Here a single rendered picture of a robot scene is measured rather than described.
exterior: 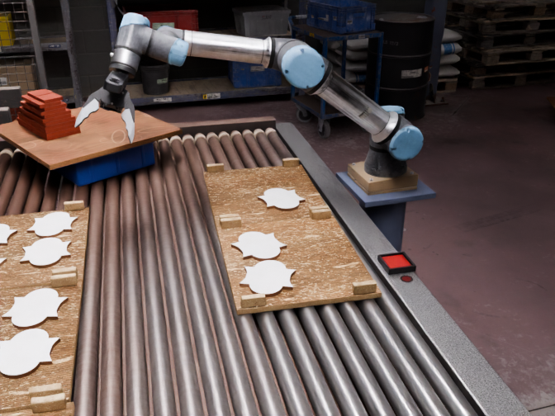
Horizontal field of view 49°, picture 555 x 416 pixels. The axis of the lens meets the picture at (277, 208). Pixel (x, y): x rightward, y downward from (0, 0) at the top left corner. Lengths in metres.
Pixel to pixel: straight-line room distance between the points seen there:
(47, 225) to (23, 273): 0.24
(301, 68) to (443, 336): 0.85
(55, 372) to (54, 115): 1.14
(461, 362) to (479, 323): 1.71
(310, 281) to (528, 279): 2.12
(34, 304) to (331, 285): 0.69
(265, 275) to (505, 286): 2.05
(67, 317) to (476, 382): 0.89
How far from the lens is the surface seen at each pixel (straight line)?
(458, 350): 1.38
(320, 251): 1.62
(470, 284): 3.33
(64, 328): 1.42
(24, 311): 1.49
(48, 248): 1.73
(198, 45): 1.89
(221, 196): 1.93
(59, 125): 2.24
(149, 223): 1.84
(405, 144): 1.95
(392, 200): 2.10
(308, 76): 1.79
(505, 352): 2.92
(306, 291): 1.46
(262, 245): 1.62
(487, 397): 1.28
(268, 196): 1.89
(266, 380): 1.24
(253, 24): 6.03
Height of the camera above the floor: 1.76
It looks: 27 degrees down
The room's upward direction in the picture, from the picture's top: straight up
